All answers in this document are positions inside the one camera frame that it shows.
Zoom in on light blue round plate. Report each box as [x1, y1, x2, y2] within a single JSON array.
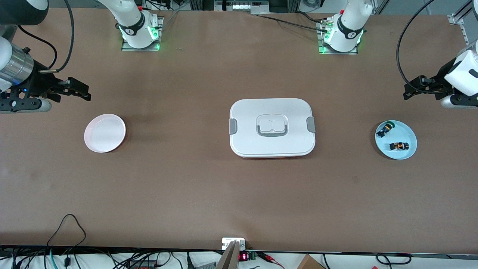
[[375, 120, 418, 160]]

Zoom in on pink round plate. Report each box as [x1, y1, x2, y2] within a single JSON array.
[[84, 114, 126, 153]]

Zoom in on black toy car green accent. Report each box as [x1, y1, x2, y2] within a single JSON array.
[[376, 121, 396, 138]]

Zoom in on white lidded lunch box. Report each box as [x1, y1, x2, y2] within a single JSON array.
[[229, 98, 316, 159]]

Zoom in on white power strip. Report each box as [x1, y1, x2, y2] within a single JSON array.
[[214, 0, 270, 12]]

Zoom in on brown cardboard box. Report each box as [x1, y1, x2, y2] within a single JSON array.
[[296, 254, 326, 269]]

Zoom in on small white box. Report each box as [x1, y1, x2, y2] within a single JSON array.
[[222, 238, 246, 251]]

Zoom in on red clip leads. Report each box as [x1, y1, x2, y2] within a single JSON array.
[[257, 252, 285, 269]]

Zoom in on aluminium bar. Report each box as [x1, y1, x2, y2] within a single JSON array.
[[215, 241, 240, 269]]

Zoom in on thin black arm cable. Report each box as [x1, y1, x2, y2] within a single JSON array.
[[16, 25, 58, 70]]

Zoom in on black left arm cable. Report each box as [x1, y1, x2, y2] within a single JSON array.
[[396, 0, 437, 90]]

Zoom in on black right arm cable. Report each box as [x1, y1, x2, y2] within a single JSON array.
[[38, 0, 75, 73]]

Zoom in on aluminium table edge rail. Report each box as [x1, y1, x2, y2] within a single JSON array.
[[461, 23, 472, 47]]

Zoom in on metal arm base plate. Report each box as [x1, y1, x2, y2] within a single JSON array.
[[121, 16, 165, 52], [317, 19, 359, 55]]

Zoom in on aluminium frame profile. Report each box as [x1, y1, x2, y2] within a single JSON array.
[[448, 0, 475, 25]]

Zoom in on black looped cable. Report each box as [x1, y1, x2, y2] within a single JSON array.
[[46, 214, 87, 258]]

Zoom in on black base power cable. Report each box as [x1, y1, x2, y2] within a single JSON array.
[[251, 11, 330, 34]]

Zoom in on black oval cable loop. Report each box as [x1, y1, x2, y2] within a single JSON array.
[[375, 253, 412, 266]]

